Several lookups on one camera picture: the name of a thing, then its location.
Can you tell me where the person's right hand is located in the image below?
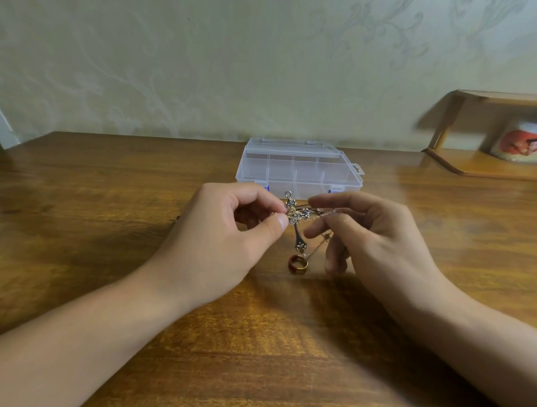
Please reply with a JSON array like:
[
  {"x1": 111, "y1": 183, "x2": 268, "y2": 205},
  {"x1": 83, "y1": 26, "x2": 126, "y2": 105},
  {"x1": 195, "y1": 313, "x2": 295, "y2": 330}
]
[{"x1": 303, "y1": 191, "x2": 451, "y2": 324}]

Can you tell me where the person's left hand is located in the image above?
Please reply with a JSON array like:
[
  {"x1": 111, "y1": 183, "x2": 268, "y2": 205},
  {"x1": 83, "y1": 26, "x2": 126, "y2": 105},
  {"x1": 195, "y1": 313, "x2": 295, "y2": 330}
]
[{"x1": 138, "y1": 182, "x2": 290, "y2": 313}]

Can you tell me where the clear plastic organizer box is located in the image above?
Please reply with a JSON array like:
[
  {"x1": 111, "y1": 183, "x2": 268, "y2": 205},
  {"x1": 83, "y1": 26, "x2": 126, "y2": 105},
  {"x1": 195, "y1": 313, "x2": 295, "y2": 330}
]
[{"x1": 235, "y1": 138, "x2": 365, "y2": 201}]

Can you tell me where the person's right forearm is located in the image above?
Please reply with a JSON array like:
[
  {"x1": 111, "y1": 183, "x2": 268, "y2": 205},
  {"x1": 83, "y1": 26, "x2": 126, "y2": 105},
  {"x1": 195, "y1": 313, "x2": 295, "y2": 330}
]
[{"x1": 398, "y1": 289, "x2": 537, "y2": 407}]

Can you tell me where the person's left forearm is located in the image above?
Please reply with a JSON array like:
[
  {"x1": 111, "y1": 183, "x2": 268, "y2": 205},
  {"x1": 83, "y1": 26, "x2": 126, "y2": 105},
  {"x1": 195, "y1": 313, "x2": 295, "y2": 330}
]
[{"x1": 0, "y1": 267, "x2": 192, "y2": 407}]

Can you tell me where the wooden shelf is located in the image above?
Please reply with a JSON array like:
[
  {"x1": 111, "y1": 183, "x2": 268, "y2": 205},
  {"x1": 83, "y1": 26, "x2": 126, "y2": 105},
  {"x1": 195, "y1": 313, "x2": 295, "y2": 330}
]
[{"x1": 422, "y1": 89, "x2": 537, "y2": 181}]

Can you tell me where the white printed mug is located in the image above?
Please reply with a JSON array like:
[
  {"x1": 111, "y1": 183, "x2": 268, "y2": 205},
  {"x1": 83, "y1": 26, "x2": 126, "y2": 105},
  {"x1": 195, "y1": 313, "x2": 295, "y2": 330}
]
[{"x1": 490, "y1": 119, "x2": 537, "y2": 163}]

